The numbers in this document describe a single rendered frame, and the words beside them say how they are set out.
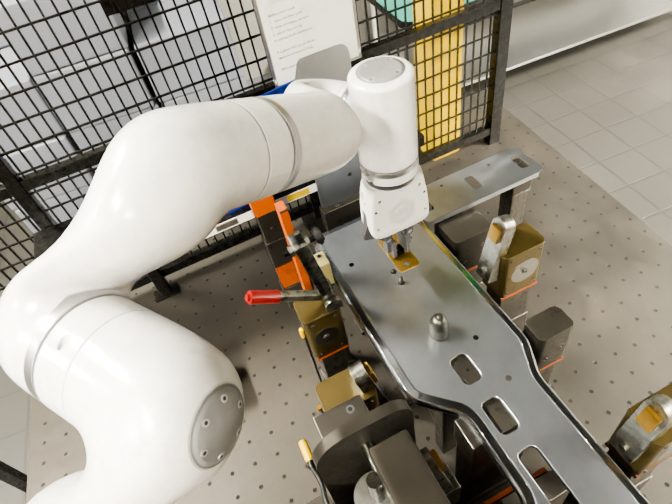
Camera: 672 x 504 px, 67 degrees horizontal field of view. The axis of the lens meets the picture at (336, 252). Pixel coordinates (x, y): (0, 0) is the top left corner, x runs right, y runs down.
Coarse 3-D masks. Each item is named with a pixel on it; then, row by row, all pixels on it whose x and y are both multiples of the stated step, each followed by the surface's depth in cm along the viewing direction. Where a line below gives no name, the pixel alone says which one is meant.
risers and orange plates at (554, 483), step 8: (440, 416) 90; (448, 416) 89; (456, 416) 90; (440, 424) 92; (448, 424) 91; (440, 432) 95; (448, 432) 94; (440, 440) 98; (448, 440) 97; (440, 448) 101; (448, 448) 100; (536, 472) 84; (544, 472) 84; (552, 472) 80; (536, 480) 80; (544, 480) 79; (552, 480) 79; (560, 480) 79; (512, 488) 83; (544, 488) 79; (552, 488) 78; (560, 488) 78; (496, 496) 82; (504, 496) 82; (512, 496) 79; (552, 496) 78; (560, 496) 79
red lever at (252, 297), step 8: (248, 296) 78; (256, 296) 78; (264, 296) 79; (272, 296) 79; (280, 296) 80; (288, 296) 81; (296, 296) 82; (304, 296) 83; (312, 296) 84; (320, 296) 85
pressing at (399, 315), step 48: (336, 240) 103; (432, 240) 99; (384, 288) 93; (432, 288) 92; (480, 288) 90; (384, 336) 86; (480, 336) 84; (432, 384) 79; (480, 384) 78; (528, 384) 77; (480, 432) 73; (528, 432) 72; (576, 432) 71; (528, 480) 68; (576, 480) 67; (624, 480) 67
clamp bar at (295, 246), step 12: (312, 228) 75; (288, 240) 75; (300, 240) 77; (312, 240) 76; (288, 252) 75; (300, 252) 74; (312, 264) 77; (312, 276) 79; (324, 276) 80; (324, 288) 82; (324, 300) 84
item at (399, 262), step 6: (396, 234) 90; (396, 240) 89; (402, 252) 86; (408, 252) 87; (390, 258) 86; (396, 258) 86; (402, 258) 86; (408, 258) 86; (414, 258) 86; (396, 264) 85; (402, 264) 85; (414, 264) 85; (402, 270) 84
